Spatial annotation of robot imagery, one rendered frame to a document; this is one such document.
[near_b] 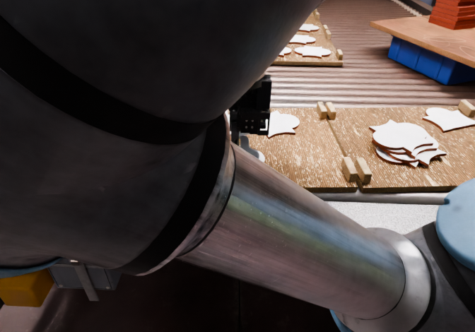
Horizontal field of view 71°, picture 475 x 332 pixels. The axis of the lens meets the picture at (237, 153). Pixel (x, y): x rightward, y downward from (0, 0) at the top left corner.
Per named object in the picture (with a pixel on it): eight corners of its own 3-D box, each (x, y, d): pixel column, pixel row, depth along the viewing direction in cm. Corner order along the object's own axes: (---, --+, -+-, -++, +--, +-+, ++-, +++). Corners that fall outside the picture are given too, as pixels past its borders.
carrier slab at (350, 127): (551, 188, 71) (555, 183, 70) (361, 193, 70) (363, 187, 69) (458, 110, 100) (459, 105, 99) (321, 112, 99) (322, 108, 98)
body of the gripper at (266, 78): (268, 139, 69) (273, 84, 62) (226, 138, 69) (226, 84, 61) (265, 120, 75) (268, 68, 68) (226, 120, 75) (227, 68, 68)
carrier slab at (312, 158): (356, 192, 70) (358, 186, 69) (162, 194, 70) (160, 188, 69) (320, 112, 99) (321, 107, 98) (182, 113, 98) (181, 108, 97)
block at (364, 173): (370, 184, 70) (373, 174, 69) (361, 184, 70) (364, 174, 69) (360, 166, 75) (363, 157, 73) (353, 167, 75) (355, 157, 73)
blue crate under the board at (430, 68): (512, 75, 121) (526, 47, 115) (446, 87, 113) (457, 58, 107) (443, 49, 145) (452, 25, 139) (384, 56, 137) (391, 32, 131)
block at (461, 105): (474, 117, 93) (478, 109, 91) (467, 118, 93) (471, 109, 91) (461, 107, 98) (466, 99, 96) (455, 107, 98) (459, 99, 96)
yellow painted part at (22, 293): (41, 308, 81) (1, 245, 67) (5, 306, 81) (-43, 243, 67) (57, 279, 87) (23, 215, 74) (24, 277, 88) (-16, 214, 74)
